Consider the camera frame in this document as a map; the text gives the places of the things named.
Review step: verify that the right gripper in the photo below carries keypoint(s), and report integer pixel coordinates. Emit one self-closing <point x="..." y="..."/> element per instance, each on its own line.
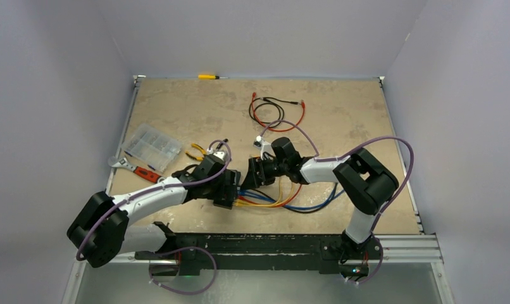
<point x="254" y="180"/>

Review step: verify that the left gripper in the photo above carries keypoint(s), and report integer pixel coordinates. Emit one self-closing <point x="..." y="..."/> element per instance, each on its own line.
<point x="219" y="194"/>

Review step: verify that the black network switch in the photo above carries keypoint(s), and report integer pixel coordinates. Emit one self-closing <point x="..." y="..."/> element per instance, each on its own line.
<point x="226" y="190"/>

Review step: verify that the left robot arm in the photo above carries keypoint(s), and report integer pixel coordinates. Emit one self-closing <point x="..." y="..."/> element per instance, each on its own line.
<point x="101" y="230"/>

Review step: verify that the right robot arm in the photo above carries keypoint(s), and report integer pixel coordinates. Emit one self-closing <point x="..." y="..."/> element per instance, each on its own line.
<point x="366" y="181"/>

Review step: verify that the clear plastic parts box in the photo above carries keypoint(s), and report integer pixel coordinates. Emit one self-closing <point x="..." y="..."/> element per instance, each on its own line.
<point x="151" y="146"/>

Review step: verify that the yellow screwdriver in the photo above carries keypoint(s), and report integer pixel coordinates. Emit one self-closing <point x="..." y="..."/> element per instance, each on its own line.
<point x="210" y="77"/>

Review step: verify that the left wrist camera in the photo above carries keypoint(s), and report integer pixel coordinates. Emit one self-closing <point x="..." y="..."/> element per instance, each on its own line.
<point x="219" y="155"/>

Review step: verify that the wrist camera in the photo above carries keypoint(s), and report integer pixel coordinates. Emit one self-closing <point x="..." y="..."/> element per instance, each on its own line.
<point x="219" y="155"/>
<point x="264" y="147"/>

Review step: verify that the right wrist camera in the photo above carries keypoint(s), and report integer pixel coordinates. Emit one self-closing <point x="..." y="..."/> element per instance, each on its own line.
<point x="264" y="147"/>

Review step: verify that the red handled adjustable wrench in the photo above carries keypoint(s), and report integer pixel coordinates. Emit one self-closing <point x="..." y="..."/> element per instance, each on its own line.
<point x="144" y="173"/>

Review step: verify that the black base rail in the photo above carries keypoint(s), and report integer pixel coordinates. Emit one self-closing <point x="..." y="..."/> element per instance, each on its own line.
<point x="324" y="253"/>

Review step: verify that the aluminium table frame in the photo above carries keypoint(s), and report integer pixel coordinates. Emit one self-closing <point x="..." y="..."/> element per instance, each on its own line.
<point x="398" y="248"/>

